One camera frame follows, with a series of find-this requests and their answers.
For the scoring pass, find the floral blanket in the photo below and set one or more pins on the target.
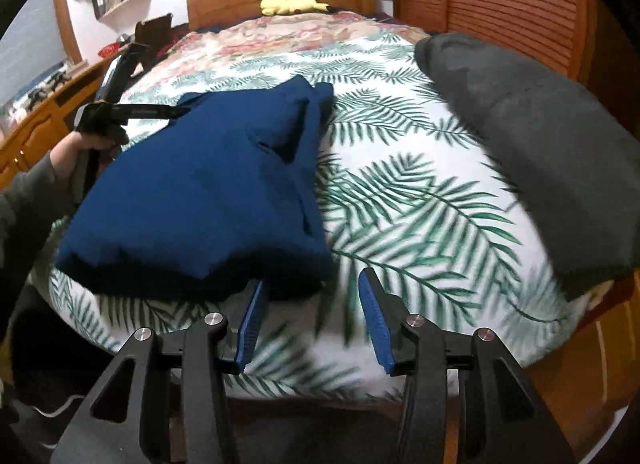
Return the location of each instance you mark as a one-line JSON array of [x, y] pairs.
[[280, 39]]

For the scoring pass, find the grey container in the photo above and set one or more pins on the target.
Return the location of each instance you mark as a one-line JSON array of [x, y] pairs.
[[121, 38]]

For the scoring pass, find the navy blue suit jacket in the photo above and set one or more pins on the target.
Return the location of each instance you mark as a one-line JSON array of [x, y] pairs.
[[200, 194]]

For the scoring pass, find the person's left hand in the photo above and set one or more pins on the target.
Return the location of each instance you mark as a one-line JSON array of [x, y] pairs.
[[67, 154]]

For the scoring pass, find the window with grey blind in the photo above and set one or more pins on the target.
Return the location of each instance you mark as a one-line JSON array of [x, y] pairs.
[[35, 34]]

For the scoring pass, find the black device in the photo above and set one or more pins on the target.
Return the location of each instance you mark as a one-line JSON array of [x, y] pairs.
[[56, 79], [34, 95]]

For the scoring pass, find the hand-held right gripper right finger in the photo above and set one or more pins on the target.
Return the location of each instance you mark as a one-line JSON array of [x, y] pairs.
[[377, 324]]

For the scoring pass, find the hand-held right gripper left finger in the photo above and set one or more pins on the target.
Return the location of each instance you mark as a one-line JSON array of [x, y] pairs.
[[250, 326]]

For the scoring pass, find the person's left forearm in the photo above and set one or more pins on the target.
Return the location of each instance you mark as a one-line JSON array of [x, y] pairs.
[[25, 224]]

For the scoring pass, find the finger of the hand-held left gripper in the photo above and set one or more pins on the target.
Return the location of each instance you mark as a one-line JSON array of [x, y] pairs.
[[122, 69], [150, 111]]

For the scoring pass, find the dark wooden chair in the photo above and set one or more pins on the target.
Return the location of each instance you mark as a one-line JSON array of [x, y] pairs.
[[152, 34]]

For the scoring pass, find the dark grey garment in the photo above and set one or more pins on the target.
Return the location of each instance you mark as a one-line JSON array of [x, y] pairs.
[[540, 144]]

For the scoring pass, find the wooden desk cabinet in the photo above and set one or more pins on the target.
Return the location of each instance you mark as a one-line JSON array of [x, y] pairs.
[[35, 139]]

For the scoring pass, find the leaf print bed sheet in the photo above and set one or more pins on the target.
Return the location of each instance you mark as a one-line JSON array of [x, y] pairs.
[[425, 204]]

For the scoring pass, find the yellow plush toy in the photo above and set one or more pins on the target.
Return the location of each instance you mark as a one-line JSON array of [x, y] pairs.
[[290, 2]]

